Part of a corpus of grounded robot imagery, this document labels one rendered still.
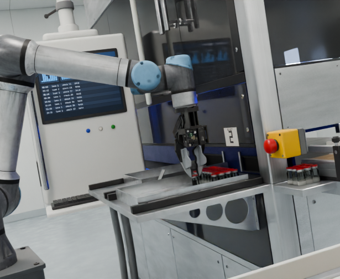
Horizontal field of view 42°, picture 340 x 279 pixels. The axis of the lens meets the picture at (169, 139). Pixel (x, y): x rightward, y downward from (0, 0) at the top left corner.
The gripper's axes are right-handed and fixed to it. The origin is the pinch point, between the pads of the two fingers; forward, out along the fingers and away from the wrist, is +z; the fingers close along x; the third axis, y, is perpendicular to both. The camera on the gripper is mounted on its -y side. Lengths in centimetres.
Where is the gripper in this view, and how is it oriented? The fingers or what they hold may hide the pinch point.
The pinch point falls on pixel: (193, 171)
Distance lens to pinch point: 137.2
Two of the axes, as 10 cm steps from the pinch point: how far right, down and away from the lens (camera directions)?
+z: 1.6, 9.9, 0.5
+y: 3.4, 0.0, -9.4
